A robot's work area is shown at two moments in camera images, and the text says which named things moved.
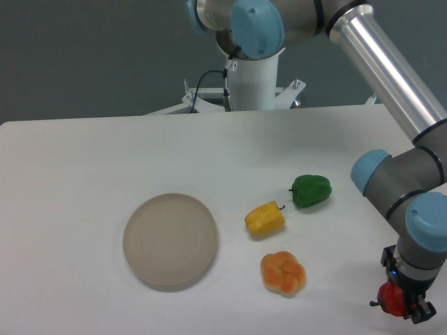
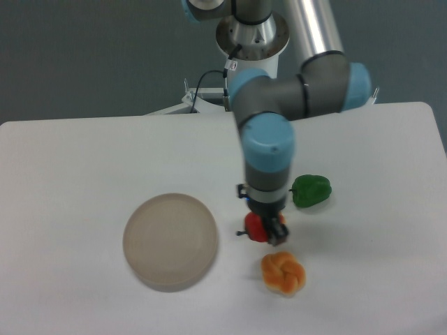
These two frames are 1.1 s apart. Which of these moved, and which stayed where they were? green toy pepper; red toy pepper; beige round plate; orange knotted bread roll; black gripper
Moved: black gripper; red toy pepper
Stayed: green toy pepper; beige round plate; orange knotted bread roll
